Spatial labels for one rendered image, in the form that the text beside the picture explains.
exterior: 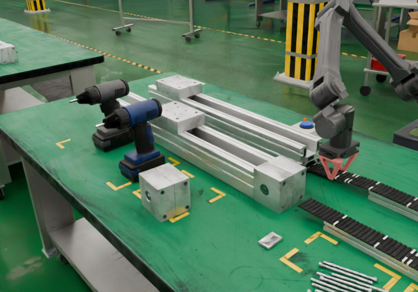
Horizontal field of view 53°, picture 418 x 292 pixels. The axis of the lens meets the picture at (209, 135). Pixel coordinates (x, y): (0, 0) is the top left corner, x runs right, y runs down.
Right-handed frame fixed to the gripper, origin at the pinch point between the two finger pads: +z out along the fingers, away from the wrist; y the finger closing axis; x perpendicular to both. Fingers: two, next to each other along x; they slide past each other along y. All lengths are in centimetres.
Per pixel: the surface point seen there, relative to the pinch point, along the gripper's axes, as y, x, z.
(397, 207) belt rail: 1.8, 18.8, 1.1
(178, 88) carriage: 4, -67, -11
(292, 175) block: 19.4, 0.0, -7.2
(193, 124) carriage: 18.1, -40.9, -7.7
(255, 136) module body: 4.9, -26.8, -4.1
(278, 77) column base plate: -248, -236, 75
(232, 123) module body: 4.9, -37.0, -5.4
